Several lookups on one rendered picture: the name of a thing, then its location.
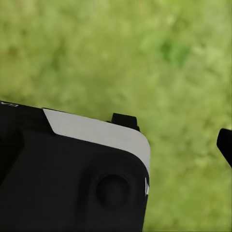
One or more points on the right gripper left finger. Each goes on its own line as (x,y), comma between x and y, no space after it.
(11,145)

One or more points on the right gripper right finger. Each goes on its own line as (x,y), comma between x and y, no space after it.
(224,143)

